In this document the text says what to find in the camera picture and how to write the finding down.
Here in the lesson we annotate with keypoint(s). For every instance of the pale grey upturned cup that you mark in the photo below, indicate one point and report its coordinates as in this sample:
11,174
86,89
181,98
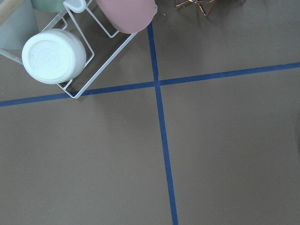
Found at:
19,27

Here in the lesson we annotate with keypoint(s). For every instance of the green upturned cup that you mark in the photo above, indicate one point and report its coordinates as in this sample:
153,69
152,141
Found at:
48,6

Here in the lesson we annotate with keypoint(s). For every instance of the white upturned cup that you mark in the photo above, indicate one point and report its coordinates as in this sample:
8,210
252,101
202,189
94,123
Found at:
54,56

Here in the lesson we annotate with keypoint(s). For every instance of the copper wire bottle rack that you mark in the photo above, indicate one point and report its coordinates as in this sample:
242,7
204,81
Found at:
199,3

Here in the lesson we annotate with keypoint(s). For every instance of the pink upturned cup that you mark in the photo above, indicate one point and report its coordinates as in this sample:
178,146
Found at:
128,16

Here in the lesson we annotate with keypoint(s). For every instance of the white wire cup rack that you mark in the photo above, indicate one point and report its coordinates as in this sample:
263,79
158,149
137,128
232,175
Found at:
91,26

